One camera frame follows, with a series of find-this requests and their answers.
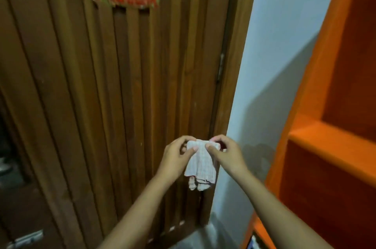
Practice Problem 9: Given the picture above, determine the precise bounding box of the person's left hand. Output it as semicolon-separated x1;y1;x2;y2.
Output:
156;135;199;182

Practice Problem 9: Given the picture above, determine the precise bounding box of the person's right hand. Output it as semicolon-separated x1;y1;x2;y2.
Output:
205;134;249;180

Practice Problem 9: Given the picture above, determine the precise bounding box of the white checked cloth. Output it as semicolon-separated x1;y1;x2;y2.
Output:
184;139;221;191

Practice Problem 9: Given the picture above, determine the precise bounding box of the person's left forearm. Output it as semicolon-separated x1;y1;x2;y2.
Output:
97;171;180;249

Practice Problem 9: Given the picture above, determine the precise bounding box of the person's right forearm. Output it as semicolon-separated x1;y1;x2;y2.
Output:
233;167;334;249

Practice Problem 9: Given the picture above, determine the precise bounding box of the metal door hinge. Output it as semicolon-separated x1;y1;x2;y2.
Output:
217;53;225;82

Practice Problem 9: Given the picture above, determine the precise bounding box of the brown slatted wooden door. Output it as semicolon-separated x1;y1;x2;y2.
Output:
0;0;235;249

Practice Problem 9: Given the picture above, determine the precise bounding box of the orange wooden shelf unit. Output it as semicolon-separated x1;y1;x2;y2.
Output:
241;0;376;249

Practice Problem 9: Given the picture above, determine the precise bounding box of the metal floor door latch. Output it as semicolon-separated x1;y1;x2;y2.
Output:
6;230;44;249

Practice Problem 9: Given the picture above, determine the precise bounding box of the brown wooden door frame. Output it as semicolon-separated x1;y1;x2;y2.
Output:
200;0;261;226

